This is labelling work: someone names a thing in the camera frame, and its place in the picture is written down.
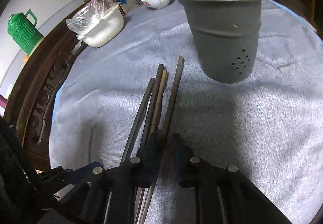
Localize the carved dark wooden sideboard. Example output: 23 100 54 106
3 6 89 171

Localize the grey table cloth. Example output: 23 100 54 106
49 0 322 223

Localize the blue table cover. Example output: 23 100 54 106
53 0 322 122

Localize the dark grey utensil holder cup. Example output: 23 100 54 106
180 0 262 83

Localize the white pot with plastic bag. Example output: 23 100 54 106
66 0 124 48

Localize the green thermos flask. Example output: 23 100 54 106
7 9 44 56

